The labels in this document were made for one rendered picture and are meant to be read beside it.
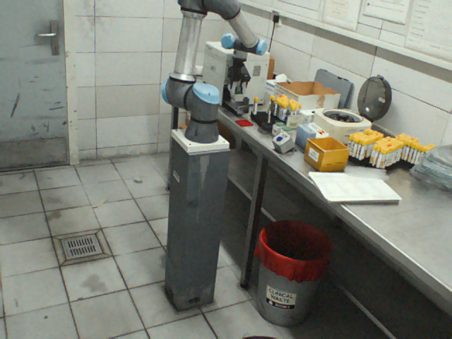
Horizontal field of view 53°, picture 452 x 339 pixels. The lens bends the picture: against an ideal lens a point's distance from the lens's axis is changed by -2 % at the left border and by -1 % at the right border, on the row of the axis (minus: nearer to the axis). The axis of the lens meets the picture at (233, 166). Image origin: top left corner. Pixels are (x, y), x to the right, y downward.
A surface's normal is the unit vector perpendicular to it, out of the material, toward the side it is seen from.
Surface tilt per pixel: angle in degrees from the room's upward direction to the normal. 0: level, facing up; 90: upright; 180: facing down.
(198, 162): 90
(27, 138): 90
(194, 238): 90
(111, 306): 0
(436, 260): 0
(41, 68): 90
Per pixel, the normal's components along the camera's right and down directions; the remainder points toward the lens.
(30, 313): 0.11, -0.90
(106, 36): 0.46, 0.43
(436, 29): -0.88, 0.18
